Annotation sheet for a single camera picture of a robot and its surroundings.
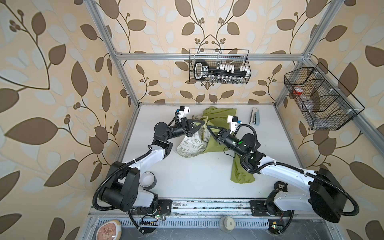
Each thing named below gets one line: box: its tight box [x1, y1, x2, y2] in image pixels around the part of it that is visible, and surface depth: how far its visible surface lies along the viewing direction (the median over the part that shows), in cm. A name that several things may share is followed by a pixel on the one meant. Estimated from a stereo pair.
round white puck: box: [219, 216, 236, 233], surface depth 62 cm
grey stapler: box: [249, 107, 260, 126], surface depth 110 cm
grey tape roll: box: [139, 171, 157, 190], surface depth 84 cm
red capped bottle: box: [292, 87, 304, 96], surface depth 84 cm
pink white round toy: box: [95, 219, 122, 240], surface depth 68 cm
